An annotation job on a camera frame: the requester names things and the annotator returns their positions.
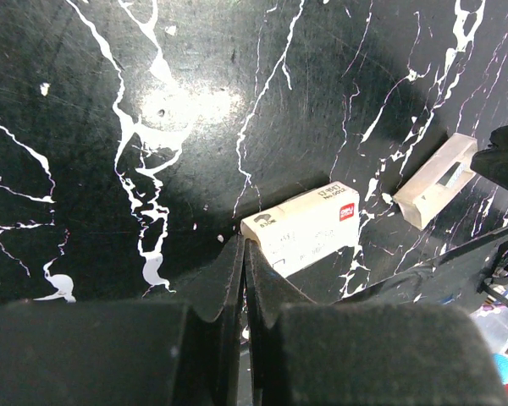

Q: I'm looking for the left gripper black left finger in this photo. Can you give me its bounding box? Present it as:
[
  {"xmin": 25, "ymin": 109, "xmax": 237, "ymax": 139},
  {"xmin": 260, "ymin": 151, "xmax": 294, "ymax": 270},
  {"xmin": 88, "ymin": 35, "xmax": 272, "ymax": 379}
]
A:
[{"xmin": 0, "ymin": 236, "xmax": 245, "ymax": 405}]

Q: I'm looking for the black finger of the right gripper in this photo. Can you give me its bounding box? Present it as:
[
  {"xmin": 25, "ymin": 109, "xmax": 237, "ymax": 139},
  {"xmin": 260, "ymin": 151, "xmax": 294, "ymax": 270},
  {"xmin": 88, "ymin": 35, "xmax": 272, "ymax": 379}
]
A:
[{"xmin": 471, "ymin": 125, "xmax": 508, "ymax": 190}]

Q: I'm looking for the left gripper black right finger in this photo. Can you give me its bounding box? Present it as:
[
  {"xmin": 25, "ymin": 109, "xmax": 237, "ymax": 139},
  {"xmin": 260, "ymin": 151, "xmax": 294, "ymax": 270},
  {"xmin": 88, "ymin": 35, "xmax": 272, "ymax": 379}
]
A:
[{"xmin": 244, "ymin": 242, "xmax": 508, "ymax": 405}]

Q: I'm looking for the staple box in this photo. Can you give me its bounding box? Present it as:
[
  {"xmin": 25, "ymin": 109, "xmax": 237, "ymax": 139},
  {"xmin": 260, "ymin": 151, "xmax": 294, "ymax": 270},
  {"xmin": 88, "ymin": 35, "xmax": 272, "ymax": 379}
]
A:
[
  {"xmin": 240, "ymin": 181, "xmax": 360, "ymax": 277},
  {"xmin": 392, "ymin": 133, "xmax": 478, "ymax": 230}
]

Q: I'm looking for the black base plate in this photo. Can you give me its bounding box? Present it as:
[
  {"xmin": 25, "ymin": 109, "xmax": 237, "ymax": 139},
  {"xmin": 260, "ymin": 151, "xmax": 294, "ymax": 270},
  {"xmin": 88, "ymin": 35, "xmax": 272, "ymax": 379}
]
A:
[{"xmin": 338, "ymin": 226, "xmax": 508, "ymax": 312}]

